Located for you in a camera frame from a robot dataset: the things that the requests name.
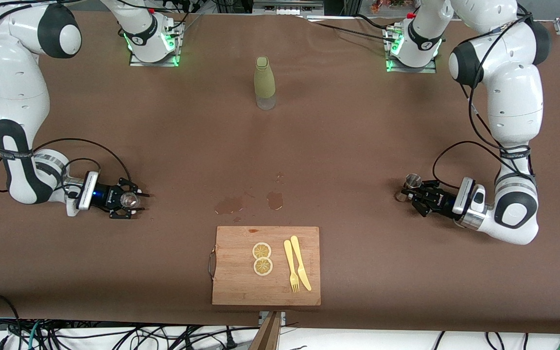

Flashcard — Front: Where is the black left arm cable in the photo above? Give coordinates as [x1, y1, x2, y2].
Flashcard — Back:
[432, 12, 536, 190]

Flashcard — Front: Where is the yellow plastic knife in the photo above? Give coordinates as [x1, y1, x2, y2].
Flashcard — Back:
[290, 235, 312, 292]

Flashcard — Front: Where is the yellow plastic fork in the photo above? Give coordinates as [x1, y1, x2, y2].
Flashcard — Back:
[283, 240, 300, 294]

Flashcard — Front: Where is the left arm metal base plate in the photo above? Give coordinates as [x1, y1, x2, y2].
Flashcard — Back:
[382, 27, 438, 73]

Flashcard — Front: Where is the brown paper table cover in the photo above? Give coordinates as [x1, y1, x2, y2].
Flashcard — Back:
[0, 11, 560, 335]

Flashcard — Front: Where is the metal measuring jigger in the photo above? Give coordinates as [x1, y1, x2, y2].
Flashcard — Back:
[395, 174, 423, 202]

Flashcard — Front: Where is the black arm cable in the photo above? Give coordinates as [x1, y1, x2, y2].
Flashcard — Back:
[432, 12, 536, 190]
[0, 139, 132, 193]

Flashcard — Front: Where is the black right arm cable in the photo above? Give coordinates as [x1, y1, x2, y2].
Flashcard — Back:
[0, 139, 132, 193]

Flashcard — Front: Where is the grey equipment box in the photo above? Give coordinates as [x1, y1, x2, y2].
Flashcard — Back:
[253, 0, 324, 15]

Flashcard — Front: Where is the wooden cutting board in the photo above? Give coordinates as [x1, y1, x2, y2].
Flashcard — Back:
[211, 226, 321, 306]

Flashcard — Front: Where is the metal bracket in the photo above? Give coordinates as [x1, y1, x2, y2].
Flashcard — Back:
[259, 311, 286, 327]

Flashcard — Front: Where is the wooden beam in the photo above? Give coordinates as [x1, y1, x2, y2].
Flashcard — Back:
[248, 311, 283, 350]

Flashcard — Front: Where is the glass bottle with green sleeve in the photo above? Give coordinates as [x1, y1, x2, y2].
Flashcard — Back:
[254, 56, 277, 111]

